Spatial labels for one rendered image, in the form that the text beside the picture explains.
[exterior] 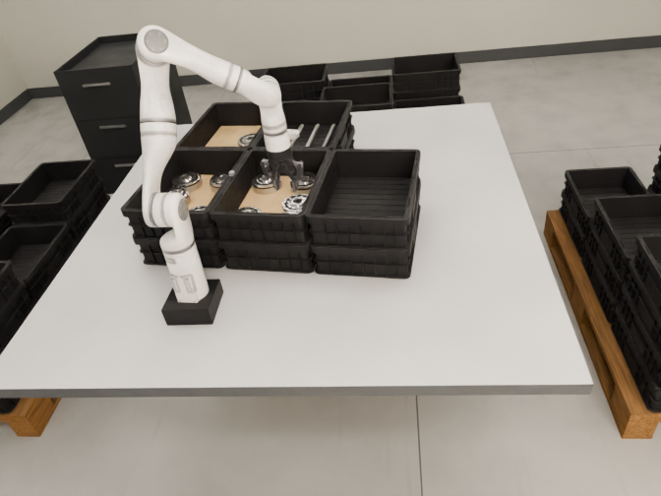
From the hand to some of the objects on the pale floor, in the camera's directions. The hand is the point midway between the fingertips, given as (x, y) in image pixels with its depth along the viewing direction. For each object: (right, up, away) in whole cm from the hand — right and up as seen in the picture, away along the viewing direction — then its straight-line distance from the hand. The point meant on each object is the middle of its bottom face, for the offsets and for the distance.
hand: (285, 186), depth 172 cm
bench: (+10, -60, +72) cm, 94 cm away
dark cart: (-103, +25, +200) cm, 226 cm away
